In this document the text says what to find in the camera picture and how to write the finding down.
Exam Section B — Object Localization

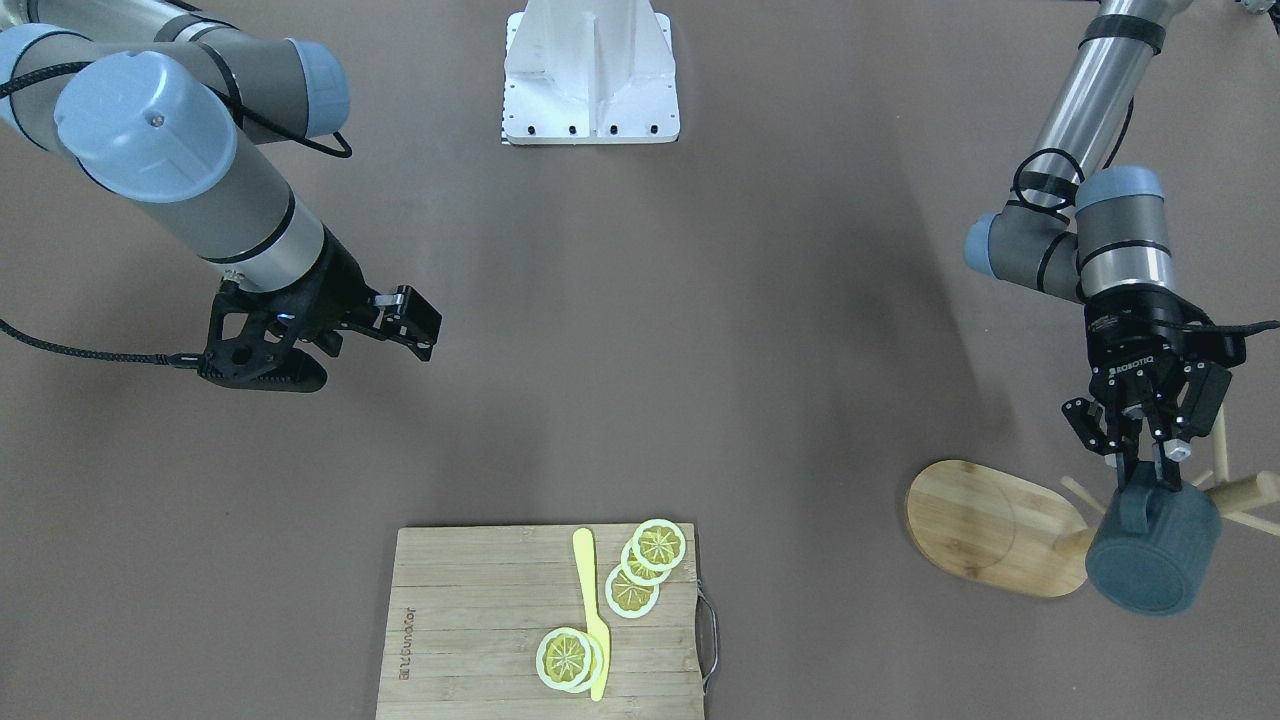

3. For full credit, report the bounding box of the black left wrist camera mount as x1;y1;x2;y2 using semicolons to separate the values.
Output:
1181;320;1279;368

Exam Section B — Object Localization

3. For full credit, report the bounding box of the yellow plastic knife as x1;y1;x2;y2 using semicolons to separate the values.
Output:
572;527;612;702

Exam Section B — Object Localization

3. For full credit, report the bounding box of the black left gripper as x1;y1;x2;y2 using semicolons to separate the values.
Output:
1062;288;1233;491

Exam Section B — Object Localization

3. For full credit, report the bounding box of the wooden cutting board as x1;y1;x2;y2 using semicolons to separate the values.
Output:
375;514;719;719

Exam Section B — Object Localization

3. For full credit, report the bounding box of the lemon slice under front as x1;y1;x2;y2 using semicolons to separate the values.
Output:
573;633;607;693

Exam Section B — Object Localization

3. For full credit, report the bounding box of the wooden cup rack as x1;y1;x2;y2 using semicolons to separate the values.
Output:
905;416;1277;598

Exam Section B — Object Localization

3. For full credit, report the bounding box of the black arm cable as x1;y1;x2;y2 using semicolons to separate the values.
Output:
0;60;353;366

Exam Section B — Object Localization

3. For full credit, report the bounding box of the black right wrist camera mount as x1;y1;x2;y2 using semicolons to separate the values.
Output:
196;232;442;393

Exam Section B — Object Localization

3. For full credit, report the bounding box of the lemon slice back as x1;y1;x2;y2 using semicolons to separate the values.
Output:
620;541;672;587

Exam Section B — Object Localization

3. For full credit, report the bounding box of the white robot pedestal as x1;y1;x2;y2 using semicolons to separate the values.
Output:
500;1;681;146

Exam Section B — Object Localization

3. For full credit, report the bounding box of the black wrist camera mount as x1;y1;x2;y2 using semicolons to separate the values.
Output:
1181;320;1279;368
196;232;442;393

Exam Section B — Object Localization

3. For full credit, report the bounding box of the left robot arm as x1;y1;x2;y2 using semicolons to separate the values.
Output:
964;1;1245;491

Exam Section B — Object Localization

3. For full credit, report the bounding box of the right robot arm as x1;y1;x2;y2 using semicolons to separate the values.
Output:
3;1;349;293

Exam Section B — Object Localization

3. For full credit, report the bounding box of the dark teal mug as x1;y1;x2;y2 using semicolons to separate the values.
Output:
1085;461;1221;616

